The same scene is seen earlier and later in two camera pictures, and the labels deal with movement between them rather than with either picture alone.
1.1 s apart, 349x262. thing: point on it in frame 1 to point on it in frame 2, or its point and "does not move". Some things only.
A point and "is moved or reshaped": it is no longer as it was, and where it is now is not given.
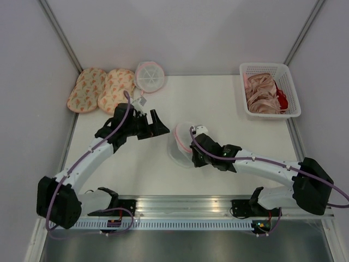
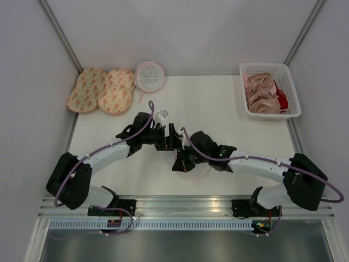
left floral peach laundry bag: [84, 96] does not move
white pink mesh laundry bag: [179, 147] is moved or reshaped
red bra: [282, 100] does not move
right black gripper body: [199, 160] does not move
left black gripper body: [143, 130] to [168, 144]
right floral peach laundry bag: [117, 81] does not move
